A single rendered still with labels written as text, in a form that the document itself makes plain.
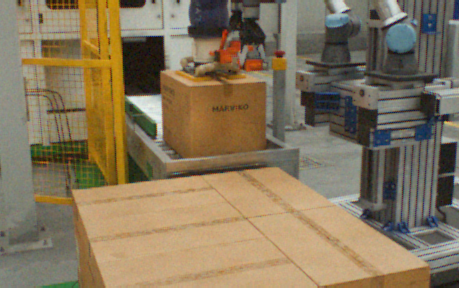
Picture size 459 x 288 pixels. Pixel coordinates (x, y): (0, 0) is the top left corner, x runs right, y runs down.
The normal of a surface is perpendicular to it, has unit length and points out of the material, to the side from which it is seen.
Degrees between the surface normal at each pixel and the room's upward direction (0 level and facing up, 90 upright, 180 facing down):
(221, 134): 90
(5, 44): 90
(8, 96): 90
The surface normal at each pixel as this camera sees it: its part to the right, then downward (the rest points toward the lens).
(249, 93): 0.34, 0.23
